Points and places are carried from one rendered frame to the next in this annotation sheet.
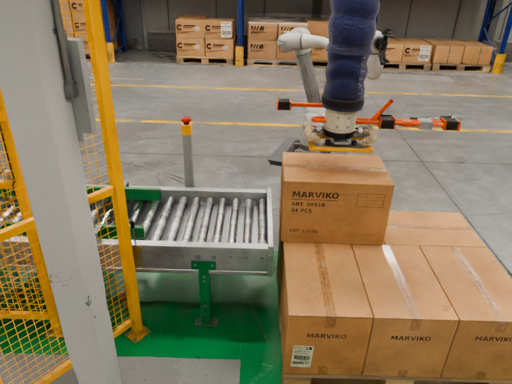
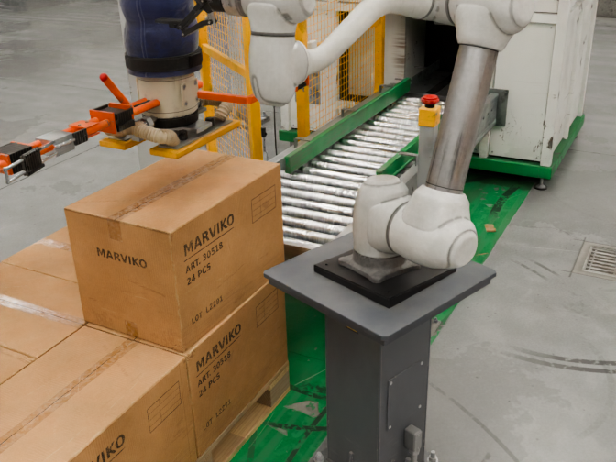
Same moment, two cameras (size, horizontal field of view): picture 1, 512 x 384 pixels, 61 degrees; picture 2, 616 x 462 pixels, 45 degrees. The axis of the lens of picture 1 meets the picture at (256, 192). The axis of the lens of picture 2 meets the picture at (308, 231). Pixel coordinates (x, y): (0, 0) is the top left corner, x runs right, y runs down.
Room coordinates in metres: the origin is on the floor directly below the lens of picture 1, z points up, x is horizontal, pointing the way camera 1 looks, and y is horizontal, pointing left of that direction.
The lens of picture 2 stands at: (3.70, -2.21, 1.83)
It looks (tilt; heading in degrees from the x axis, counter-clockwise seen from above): 26 degrees down; 118
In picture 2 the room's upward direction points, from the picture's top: 2 degrees counter-clockwise
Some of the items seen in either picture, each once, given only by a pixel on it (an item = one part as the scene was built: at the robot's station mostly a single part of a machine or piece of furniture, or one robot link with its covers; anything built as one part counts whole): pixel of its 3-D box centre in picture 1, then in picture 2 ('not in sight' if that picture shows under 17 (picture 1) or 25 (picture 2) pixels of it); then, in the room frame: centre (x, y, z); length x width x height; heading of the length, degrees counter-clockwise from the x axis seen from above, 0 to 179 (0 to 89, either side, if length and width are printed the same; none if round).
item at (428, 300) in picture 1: (383, 282); (71, 368); (2.01, -0.77, 0.34); 1.20 x 1.00 x 0.40; 90
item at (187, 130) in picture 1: (190, 188); (423, 224); (2.80, 0.49, 0.50); 0.07 x 0.07 x 1.00; 0
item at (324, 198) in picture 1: (331, 196); (184, 240); (2.30, -0.45, 0.74); 0.60 x 0.40 x 0.40; 89
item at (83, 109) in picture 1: (57, 86); not in sight; (1.39, 0.65, 1.62); 0.20 x 0.05 x 0.30; 90
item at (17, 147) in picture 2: (449, 124); (11, 158); (2.28, -1.05, 1.23); 0.08 x 0.07 x 0.05; 90
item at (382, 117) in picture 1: (385, 121); (112, 117); (2.29, -0.70, 1.23); 0.10 x 0.08 x 0.06; 0
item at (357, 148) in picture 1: (340, 144); (147, 124); (2.20, -0.45, 1.13); 0.34 x 0.10 x 0.05; 90
